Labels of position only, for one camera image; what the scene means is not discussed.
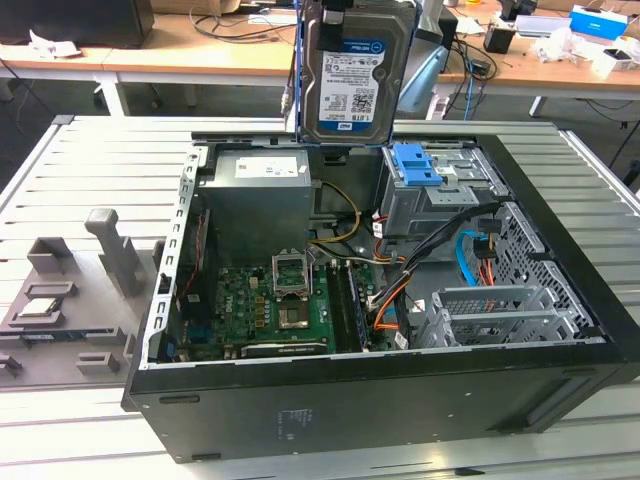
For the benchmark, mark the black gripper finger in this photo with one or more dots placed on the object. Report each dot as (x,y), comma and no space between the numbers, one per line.
(332,7)

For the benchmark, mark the hard disk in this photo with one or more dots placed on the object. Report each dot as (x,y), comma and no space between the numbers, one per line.
(350,75)

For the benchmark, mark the metal disk bay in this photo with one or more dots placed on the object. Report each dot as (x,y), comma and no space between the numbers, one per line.
(430,215)

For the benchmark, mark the pale blue teach pendant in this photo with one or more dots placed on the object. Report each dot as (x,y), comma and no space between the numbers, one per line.
(425,80)

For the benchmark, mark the white power strip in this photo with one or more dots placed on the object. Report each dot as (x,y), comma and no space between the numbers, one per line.
(438,107)

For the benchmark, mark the blue plastic bay latch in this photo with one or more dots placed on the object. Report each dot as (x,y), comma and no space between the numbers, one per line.
(412,167)

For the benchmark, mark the grey power supply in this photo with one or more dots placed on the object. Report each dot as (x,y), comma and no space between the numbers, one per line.
(255,210)

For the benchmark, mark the black box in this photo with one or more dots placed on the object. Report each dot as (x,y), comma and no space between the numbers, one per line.
(110,22)

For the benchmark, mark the blue cardboard box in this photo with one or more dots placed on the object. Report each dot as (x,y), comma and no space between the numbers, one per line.
(597,20)

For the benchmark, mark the white crumpled paper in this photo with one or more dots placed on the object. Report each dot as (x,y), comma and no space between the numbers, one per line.
(52,46)

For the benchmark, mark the white small box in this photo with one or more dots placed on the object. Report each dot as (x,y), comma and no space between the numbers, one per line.
(620,60)

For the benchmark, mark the black RAM slot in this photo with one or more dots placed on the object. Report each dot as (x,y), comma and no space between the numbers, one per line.
(336,310)
(350,320)

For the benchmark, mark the green motherboard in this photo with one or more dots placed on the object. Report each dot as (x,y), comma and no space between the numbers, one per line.
(240,300)

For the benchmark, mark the CPU socket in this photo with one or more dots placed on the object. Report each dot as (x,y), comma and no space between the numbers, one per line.
(295,317)

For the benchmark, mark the black graphics card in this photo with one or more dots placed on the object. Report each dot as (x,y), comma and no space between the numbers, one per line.
(285,349)

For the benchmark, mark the metal drive cage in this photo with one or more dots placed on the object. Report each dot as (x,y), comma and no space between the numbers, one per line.
(490,315)

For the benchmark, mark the grey parts rack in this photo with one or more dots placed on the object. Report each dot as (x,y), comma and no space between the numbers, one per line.
(90,300)

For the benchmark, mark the black PC case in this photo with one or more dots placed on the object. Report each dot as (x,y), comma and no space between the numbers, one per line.
(350,400)

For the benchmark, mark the silver CPU chip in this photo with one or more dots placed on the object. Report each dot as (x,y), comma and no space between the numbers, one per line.
(40,306)

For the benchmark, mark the wooden desk with white frame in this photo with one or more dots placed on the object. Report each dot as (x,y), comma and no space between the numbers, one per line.
(550,70)
(150,60)

